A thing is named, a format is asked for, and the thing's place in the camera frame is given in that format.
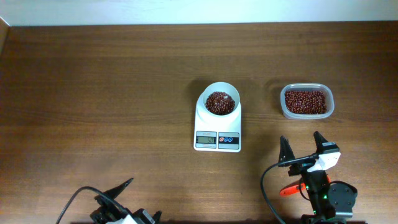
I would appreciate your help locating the white bowl on scale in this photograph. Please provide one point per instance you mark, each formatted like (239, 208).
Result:
(223, 87)

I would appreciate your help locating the white digital kitchen scale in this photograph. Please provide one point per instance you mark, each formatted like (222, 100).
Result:
(217, 133)

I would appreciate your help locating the clear plastic bean container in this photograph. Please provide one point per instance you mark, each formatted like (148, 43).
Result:
(330, 104)

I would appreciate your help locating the red beans in bowl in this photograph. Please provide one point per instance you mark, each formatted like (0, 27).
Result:
(220, 103)

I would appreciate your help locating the orange measuring scoop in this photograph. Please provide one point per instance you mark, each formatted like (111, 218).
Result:
(312, 183)

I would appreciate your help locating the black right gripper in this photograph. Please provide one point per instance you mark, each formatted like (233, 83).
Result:
(302, 168)

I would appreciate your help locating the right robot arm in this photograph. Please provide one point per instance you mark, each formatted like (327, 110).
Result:
(332, 201)

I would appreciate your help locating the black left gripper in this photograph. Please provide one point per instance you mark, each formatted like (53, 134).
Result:
(106, 213)

